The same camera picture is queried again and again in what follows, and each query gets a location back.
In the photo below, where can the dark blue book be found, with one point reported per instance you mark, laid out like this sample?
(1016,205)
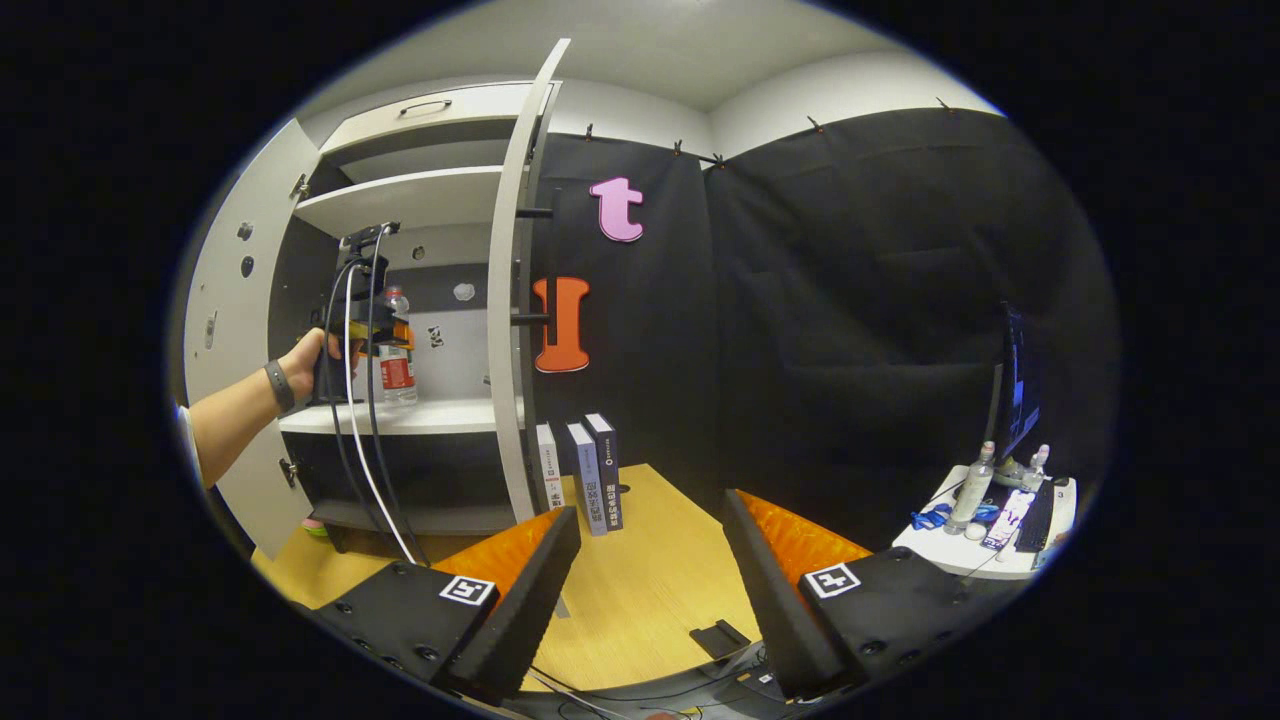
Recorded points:
(610,460)

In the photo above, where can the white shirt sleeve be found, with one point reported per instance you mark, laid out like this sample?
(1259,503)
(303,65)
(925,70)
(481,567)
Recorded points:
(188,440)

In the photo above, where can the white book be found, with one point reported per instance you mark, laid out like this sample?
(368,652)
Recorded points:
(550,465)

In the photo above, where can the pink white packet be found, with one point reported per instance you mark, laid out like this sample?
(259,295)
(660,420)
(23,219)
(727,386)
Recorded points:
(1008,520)

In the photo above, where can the dark grey wristband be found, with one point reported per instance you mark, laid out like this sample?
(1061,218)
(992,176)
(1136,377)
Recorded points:
(280,388)

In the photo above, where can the black backdrop cloth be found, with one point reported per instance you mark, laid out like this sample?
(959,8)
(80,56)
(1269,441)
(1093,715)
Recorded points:
(650,400)
(880,300)

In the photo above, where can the black keyboard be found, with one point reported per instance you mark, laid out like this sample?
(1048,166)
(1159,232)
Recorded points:
(1035,520)

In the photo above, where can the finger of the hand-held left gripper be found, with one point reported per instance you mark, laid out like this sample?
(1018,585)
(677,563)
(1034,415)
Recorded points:
(385,330)

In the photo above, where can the small clear bottle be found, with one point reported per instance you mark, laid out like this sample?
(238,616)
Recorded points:
(1035,470)

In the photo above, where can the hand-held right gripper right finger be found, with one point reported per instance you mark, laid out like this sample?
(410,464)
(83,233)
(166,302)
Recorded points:
(765,600)

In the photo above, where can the small blue object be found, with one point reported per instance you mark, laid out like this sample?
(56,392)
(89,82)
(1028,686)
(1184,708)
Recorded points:
(930,518)

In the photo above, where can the black computer monitor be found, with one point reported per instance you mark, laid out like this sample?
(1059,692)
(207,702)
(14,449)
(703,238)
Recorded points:
(1015,400)

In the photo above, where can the white cabinet door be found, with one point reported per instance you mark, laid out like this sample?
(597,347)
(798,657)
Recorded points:
(505,300)
(240,330)

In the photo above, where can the clear spray bottle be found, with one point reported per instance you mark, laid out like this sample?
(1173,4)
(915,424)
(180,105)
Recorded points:
(970,495)

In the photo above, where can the clear water bottle red label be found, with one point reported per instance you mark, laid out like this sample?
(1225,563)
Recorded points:
(398,375)

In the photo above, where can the white side table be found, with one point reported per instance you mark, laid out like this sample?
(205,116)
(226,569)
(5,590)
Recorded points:
(960,555)

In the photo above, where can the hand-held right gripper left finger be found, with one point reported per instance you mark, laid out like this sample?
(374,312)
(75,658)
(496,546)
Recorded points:
(535,600)

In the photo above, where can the small black flat bracket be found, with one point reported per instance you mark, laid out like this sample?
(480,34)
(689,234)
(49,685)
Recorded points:
(720,638)

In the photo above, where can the light blue book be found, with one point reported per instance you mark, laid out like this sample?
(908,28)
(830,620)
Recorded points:
(588,480)

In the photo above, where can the white cabinet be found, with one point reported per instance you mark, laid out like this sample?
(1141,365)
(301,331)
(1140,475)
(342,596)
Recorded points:
(400,200)

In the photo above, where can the small white round object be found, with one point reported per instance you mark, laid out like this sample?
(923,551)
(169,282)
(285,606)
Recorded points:
(975,531)

